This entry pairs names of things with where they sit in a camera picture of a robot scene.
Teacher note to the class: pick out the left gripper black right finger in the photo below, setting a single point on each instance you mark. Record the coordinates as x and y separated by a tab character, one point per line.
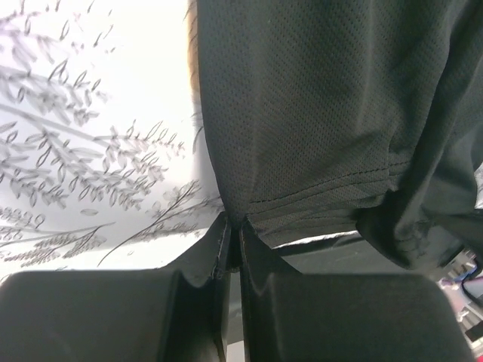
291	316

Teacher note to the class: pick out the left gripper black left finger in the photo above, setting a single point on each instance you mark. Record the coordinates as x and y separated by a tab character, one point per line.
174	313

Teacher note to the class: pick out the black t-shirt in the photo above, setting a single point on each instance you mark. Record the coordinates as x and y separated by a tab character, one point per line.
333	116

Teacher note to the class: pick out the floral patterned table mat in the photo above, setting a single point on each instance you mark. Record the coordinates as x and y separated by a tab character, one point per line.
104	162

